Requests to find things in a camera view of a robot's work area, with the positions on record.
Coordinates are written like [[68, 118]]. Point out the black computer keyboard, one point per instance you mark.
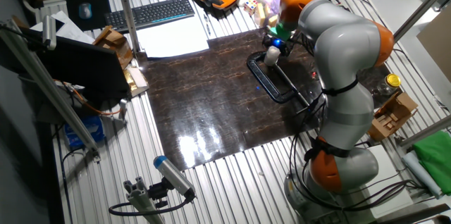
[[151, 12]]

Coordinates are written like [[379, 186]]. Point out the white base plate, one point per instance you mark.
[[387, 181]]

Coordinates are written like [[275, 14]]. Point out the black metal C-clamp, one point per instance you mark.
[[262, 82]]

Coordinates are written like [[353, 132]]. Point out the small clear jar white contents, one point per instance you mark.
[[270, 60]]

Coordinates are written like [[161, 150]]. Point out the long aluminium frame strut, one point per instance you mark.
[[46, 86]]

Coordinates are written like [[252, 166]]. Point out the glass jar gold lid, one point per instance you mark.
[[387, 86]]

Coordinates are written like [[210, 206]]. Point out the silver camera blue cap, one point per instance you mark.
[[172, 174]]

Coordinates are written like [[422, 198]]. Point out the blue tissue pack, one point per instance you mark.
[[84, 130]]

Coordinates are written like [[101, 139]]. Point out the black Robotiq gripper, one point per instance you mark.
[[278, 43]]

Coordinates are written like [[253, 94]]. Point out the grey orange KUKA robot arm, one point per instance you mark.
[[345, 48]]

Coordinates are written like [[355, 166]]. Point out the gold foil box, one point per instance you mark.
[[135, 81]]

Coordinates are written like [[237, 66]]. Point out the white egg shaped ball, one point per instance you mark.
[[243, 2]]

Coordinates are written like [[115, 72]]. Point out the green cloth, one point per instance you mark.
[[435, 160]]

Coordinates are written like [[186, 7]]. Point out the black mouse pad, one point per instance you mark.
[[100, 5]]

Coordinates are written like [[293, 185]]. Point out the large white paper sheet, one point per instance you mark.
[[172, 39]]

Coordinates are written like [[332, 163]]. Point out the pale blue roll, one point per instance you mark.
[[421, 173]]

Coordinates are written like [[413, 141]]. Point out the small brown cardboard carton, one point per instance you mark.
[[114, 42]]

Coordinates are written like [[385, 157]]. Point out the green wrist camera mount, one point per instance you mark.
[[282, 33]]

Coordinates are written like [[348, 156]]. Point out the short aluminium profile post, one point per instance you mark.
[[139, 196]]

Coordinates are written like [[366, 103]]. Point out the dark marble pattern mat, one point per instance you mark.
[[197, 111]]

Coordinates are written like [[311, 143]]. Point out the loose white papers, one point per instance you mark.
[[74, 32]]

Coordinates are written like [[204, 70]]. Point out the grey computer mouse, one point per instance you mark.
[[85, 11]]

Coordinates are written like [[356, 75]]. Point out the black flat monitor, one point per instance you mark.
[[81, 65]]

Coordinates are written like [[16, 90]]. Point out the plastic bag of sponges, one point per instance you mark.
[[267, 4]]

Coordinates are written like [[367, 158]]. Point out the open brown cardboard box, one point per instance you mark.
[[391, 116]]

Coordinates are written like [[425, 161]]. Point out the short diagonal aluminium bar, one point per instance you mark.
[[426, 131]]

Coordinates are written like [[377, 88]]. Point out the silver camera on strut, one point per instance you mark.
[[49, 32]]

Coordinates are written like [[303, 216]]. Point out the diagonal aluminium frame bar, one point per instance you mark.
[[419, 11]]

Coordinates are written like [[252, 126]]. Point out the tall aluminium frame pole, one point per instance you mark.
[[127, 12]]

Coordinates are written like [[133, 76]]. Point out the Rubik's cube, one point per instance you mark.
[[250, 6]]

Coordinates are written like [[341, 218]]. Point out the brown cardboard panel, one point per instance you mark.
[[437, 44]]

